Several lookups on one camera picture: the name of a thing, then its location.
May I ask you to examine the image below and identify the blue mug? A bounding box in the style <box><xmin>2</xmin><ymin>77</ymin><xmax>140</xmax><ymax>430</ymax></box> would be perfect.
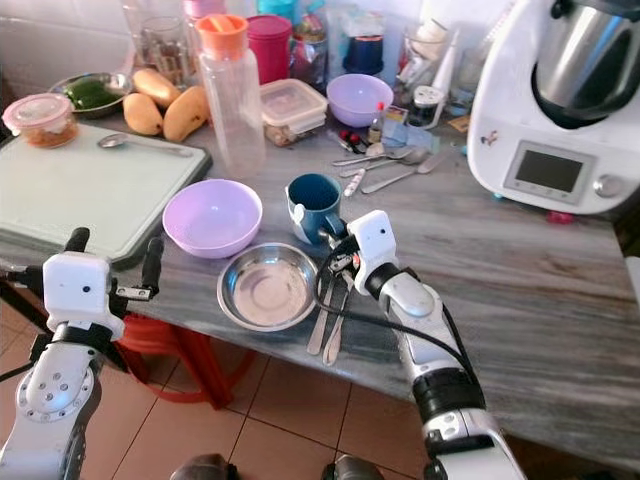
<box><xmin>286</xmin><ymin>172</ymin><xmax>347</xmax><ymax>245</ymax></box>

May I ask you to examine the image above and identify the pale green cutting board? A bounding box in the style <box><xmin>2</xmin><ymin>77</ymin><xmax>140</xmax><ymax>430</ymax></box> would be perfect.
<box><xmin>0</xmin><ymin>121</ymin><xmax>212</xmax><ymax>267</ymax></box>

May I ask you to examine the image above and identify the white and red tube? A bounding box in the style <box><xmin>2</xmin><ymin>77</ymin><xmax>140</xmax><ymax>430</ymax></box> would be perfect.
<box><xmin>342</xmin><ymin>167</ymin><xmax>365</xmax><ymax>199</ymax></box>

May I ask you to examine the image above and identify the steel spoon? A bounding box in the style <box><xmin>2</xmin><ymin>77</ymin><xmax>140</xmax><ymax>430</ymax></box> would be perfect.
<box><xmin>331</xmin><ymin>146</ymin><xmax>422</xmax><ymax>168</ymax></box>
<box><xmin>338</xmin><ymin>150</ymin><xmax>406</xmax><ymax>178</ymax></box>
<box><xmin>97</xmin><ymin>132</ymin><xmax>195</xmax><ymax>159</ymax></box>
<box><xmin>360</xmin><ymin>154</ymin><xmax>447</xmax><ymax>195</ymax></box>
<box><xmin>306</xmin><ymin>285</ymin><xmax>334</xmax><ymax>357</ymax></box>

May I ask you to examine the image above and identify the shallow steel bowl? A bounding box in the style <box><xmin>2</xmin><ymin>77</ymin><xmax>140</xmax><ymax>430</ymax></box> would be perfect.
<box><xmin>217</xmin><ymin>241</ymin><xmax>322</xmax><ymax>334</ymax></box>

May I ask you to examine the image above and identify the large purple plastic bowl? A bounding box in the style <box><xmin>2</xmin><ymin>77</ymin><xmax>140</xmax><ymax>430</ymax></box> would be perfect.
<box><xmin>162</xmin><ymin>178</ymin><xmax>264</xmax><ymax>261</ymax></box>

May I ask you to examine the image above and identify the steel fork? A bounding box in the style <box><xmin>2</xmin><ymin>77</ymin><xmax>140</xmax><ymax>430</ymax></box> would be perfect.
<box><xmin>321</xmin><ymin>280</ymin><xmax>354</xmax><ymax>367</ymax></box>

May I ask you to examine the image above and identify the red plastic stool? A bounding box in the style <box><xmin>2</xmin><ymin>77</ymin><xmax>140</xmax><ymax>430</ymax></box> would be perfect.
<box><xmin>118</xmin><ymin>314</ymin><xmax>242</xmax><ymax>410</ymax></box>

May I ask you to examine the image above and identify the small bottle with red cap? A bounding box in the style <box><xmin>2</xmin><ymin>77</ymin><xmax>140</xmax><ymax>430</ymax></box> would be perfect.
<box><xmin>369</xmin><ymin>99</ymin><xmax>390</xmax><ymax>147</ymax></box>

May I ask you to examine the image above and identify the round container with pink lid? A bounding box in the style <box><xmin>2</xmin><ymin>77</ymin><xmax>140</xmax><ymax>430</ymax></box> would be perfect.
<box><xmin>2</xmin><ymin>92</ymin><xmax>78</xmax><ymax>150</ymax></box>

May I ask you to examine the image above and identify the square clear food container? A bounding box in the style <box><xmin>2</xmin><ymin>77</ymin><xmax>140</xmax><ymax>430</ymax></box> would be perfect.
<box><xmin>259</xmin><ymin>77</ymin><xmax>329</xmax><ymax>148</ymax></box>

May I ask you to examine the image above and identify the yellow mango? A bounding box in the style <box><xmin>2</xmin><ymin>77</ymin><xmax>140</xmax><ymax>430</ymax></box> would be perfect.
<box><xmin>122</xmin><ymin>91</ymin><xmax>165</xmax><ymax>138</ymax></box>
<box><xmin>162</xmin><ymin>84</ymin><xmax>212</xmax><ymax>144</ymax></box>
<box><xmin>131</xmin><ymin>67</ymin><xmax>182</xmax><ymax>109</ymax></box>

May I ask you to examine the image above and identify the small purple plastic bowl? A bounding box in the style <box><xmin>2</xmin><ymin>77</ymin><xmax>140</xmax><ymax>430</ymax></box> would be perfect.
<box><xmin>325</xmin><ymin>72</ymin><xmax>396</xmax><ymax>129</ymax></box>

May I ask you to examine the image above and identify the steel bowl with greens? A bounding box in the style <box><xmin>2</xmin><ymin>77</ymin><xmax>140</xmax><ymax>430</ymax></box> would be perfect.
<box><xmin>47</xmin><ymin>71</ymin><xmax>132</xmax><ymax>120</ymax></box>

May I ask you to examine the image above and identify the clear bottle with orange cap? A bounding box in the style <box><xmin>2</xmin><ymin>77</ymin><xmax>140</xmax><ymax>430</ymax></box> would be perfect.
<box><xmin>195</xmin><ymin>13</ymin><xmax>267</xmax><ymax>182</ymax></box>

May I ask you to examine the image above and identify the small dark jar white lid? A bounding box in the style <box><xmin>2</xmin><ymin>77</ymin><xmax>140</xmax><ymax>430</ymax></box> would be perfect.
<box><xmin>412</xmin><ymin>86</ymin><xmax>445</xmax><ymax>112</ymax></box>

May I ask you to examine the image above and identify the dark blue cup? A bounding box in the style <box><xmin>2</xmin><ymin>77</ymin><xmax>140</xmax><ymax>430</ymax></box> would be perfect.
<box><xmin>342</xmin><ymin>34</ymin><xmax>387</xmax><ymax>77</ymax></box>

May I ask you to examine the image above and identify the clear jar with colourful contents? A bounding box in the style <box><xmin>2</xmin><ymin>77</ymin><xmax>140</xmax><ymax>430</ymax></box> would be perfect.
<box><xmin>289</xmin><ymin>9</ymin><xmax>330</xmax><ymax>87</ymax></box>

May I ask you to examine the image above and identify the magenta plastic cup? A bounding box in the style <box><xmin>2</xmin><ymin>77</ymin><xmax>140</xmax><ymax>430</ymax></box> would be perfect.
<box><xmin>245</xmin><ymin>13</ymin><xmax>294</xmax><ymax>87</ymax></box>

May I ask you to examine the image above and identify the robot right leg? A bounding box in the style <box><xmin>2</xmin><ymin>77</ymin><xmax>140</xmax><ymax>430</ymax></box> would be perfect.
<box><xmin>324</xmin><ymin>454</ymin><xmax>387</xmax><ymax>480</ymax></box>

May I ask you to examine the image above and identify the robot leg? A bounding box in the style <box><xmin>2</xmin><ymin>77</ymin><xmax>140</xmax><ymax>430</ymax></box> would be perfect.
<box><xmin>324</xmin><ymin>454</ymin><xmax>387</xmax><ymax>480</ymax></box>
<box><xmin>169</xmin><ymin>453</ymin><xmax>242</xmax><ymax>480</ymax></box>

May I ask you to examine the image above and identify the glass jar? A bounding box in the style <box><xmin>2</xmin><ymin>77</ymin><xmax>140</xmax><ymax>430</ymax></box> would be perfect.
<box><xmin>139</xmin><ymin>14</ymin><xmax>187</xmax><ymax>87</ymax></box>

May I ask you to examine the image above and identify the robot left leg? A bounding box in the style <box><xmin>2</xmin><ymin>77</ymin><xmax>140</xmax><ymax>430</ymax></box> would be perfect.
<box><xmin>169</xmin><ymin>453</ymin><xmax>242</xmax><ymax>480</ymax></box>

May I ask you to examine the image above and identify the white kitchen food processor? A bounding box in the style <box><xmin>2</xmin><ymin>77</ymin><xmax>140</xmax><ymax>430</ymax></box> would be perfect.
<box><xmin>466</xmin><ymin>0</ymin><xmax>640</xmax><ymax>217</ymax></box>

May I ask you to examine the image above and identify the teal lid container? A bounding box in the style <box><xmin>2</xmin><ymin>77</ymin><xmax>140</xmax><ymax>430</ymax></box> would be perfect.
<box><xmin>256</xmin><ymin>0</ymin><xmax>297</xmax><ymax>20</ymax></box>

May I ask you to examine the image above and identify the pink bottle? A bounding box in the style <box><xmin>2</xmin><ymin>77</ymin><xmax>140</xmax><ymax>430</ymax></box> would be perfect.
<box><xmin>184</xmin><ymin>0</ymin><xmax>227</xmax><ymax>22</ymax></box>

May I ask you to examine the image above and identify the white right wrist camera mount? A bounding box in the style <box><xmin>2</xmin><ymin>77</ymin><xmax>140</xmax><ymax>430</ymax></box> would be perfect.
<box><xmin>346</xmin><ymin>209</ymin><xmax>399</xmax><ymax>297</ymax></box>

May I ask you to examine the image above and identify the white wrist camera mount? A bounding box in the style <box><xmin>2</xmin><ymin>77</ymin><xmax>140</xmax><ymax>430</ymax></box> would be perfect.
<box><xmin>43</xmin><ymin>251</ymin><xmax>127</xmax><ymax>341</ymax></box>
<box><xmin>346</xmin><ymin>209</ymin><xmax>399</xmax><ymax>297</ymax></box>

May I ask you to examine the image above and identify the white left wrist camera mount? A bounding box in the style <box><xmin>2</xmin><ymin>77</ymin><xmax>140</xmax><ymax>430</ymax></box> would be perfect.
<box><xmin>43</xmin><ymin>251</ymin><xmax>127</xmax><ymax>341</ymax></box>

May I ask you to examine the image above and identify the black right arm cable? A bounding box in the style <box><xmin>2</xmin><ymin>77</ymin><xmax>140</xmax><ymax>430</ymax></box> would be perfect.
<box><xmin>317</xmin><ymin>261</ymin><xmax>487</xmax><ymax>387</ymax></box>

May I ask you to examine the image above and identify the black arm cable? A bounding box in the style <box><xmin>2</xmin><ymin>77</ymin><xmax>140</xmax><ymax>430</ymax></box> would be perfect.
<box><xmin>317</xmin><ymin>261</ymin><xmax>487</xmax><ymax>387</ymax></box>
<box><xmin>0</xmin><ymin>361</ymin><xmax>34</xmax><ymax>386</ymax></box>

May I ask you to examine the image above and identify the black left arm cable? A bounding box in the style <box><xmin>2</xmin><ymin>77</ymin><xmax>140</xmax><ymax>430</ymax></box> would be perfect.
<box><xmin>0</xmin><ymin>361</ymin><xmax>34</xmax><ymax>386</ymax></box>

